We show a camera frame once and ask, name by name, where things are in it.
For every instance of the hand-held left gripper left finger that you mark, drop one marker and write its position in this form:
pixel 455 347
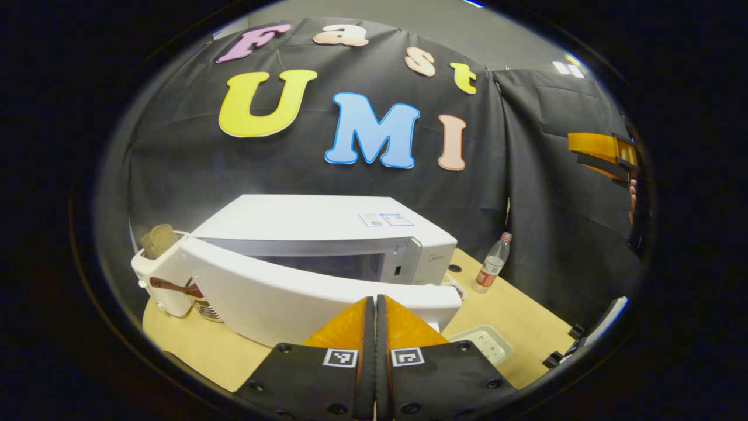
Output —
pixel 315 386

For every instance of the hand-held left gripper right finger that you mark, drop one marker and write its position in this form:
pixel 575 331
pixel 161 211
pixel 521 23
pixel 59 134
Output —
pixel 444 386

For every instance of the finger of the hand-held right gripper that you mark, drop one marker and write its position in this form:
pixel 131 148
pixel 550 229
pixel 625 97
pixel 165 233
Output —
pixel 605 166
pixel 590 141

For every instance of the white microwave oven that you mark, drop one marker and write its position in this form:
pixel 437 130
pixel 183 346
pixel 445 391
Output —
pixel 304 222

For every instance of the pale green rectangular plate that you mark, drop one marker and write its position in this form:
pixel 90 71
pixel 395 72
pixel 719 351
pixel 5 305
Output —
pixel 488 345

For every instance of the small ceiling light panel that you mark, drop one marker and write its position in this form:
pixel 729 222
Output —
pixel 570 67

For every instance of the white divided dish of beans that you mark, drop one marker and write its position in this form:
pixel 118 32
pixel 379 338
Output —
pixel 454 282

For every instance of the clear plastic bottle red label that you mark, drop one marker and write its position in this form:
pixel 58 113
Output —
pixel 491 266

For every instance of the white toaster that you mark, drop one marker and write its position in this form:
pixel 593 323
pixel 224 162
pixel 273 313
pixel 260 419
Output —
pixel 160 280

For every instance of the brown bread slice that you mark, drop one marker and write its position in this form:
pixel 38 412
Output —
pixel 159 241

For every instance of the black backdrop cloth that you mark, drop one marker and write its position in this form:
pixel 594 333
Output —
pixel 292 169

